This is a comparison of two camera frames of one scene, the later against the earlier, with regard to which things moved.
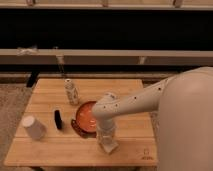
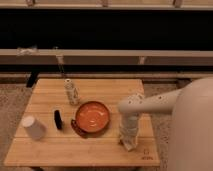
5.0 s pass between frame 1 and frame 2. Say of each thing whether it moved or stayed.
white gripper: moved
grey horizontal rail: stayed
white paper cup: stayed
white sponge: moved
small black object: stayed
